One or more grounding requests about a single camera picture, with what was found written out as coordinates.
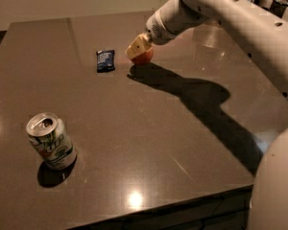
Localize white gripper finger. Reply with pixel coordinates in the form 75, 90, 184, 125
125, 47, 137, 59

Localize red apple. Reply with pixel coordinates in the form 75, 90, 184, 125
132, 48, 154, 65

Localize green white soda can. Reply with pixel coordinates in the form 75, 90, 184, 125
26, 112, 77, 171

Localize blue rxbar wrapper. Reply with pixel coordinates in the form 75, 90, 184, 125
96, 50, 115, 73

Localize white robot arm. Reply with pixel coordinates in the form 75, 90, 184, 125
125, 0, 288, 230

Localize dark cabinet drawers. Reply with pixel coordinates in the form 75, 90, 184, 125
68, 185, 252, 230

